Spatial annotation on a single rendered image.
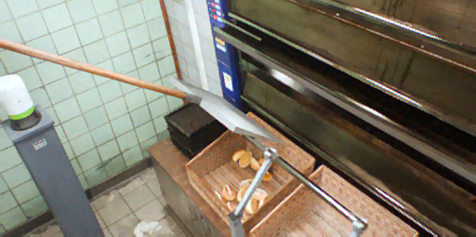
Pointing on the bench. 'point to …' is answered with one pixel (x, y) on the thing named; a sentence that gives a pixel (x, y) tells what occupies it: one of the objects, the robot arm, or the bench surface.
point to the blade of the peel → (226, 112)
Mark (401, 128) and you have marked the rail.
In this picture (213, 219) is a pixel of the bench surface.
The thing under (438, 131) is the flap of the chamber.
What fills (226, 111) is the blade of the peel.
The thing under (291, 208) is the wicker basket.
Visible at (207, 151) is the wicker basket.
